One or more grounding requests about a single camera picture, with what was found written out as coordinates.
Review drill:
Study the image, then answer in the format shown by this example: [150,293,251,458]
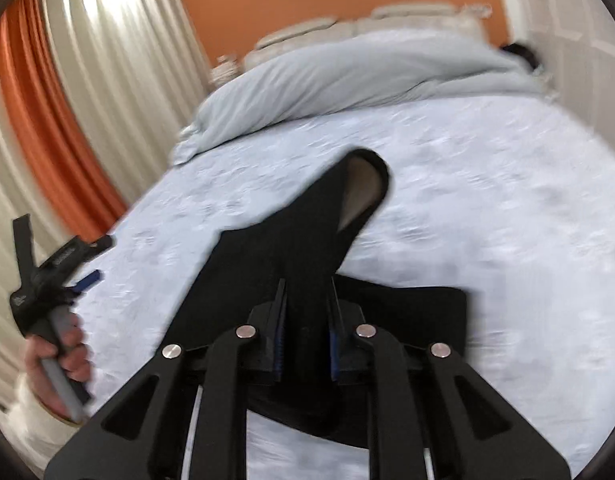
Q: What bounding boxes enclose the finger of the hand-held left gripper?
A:
[55,234,114,267]
[62,269,102,297]

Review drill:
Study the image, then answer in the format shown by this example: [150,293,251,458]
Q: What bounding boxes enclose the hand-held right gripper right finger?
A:
[327,277,571,480]

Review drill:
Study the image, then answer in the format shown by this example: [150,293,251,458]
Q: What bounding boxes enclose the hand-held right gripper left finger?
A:
[45,277,288,480]

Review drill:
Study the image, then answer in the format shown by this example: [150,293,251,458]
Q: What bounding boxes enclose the black pants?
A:
[162,147,468,450]

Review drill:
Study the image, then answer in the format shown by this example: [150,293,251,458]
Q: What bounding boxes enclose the person's left forearm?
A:
[8,377,84,467]

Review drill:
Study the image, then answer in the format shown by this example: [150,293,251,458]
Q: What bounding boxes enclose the person's left hand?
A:
[25,312,94,420]

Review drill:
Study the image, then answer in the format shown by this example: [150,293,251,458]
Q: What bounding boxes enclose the cream curtain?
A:
[0,50,48,411]

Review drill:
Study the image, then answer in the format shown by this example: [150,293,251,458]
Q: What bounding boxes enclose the orange curtain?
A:
[0,0,131,246]

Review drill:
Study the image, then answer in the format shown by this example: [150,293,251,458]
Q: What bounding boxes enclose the white pleated curtain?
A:
[38,0,214,206]

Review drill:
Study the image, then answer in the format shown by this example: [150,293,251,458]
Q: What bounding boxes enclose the white fluffy ornament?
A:
[210,55,238,87]

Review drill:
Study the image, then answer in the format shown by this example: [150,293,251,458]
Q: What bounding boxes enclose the butterfly print bed sheet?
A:
[62,95,615,480]

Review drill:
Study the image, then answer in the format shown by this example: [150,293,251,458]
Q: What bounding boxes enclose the grey duvet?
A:
[172,27,554,166]

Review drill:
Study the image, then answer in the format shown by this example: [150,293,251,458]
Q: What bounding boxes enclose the beige padded headboard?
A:
[245,2,493,68]

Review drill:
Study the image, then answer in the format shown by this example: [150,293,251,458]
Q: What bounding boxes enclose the black bag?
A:
[500,42,541,72]

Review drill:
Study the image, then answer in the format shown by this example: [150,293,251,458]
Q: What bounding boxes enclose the white wardrobe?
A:
[490,0,615,126]

